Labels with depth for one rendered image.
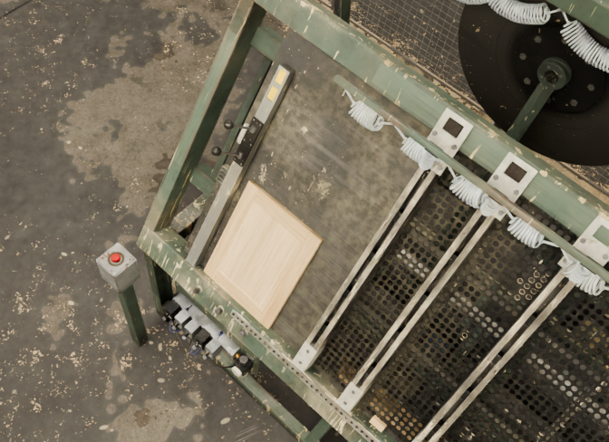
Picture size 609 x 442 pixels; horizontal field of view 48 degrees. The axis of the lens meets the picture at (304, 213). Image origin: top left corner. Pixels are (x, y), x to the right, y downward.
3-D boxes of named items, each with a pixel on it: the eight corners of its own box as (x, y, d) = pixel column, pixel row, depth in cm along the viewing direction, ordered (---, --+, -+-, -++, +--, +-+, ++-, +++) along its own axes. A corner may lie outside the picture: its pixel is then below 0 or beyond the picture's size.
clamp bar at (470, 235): (340, 390, 268) (309, 420, 249) (518, 146, 210) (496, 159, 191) (360, 408, 265) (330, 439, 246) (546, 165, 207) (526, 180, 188)
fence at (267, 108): (191, 256, 293) (185, 259, 289) (285, 63, 246) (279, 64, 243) (199, 264, 291) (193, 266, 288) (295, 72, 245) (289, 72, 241)
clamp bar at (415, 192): (296, 351, 275) (263, 378, 255) (458, 103, 217) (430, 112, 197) (315, 368, 272) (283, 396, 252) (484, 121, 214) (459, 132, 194)
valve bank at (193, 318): (154, 322, 308) (149, 301, 288) (178, 302, 315) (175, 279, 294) (234, 398, 294) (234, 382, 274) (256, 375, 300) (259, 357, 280)
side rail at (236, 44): (161, 217, 305) (143, 224, 296) (261, -10, 251) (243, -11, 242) (170, 225, 303) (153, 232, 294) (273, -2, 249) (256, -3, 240)
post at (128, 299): (132, 340, 362) (111, 278, 298) (140, 332, 365) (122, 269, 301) (140, 347, 360) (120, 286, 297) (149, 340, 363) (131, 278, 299)
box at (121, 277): (101, 278, 298) (94, 259, 282) (123, 260, 303) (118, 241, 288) (120, 295, 294) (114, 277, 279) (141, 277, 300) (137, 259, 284)
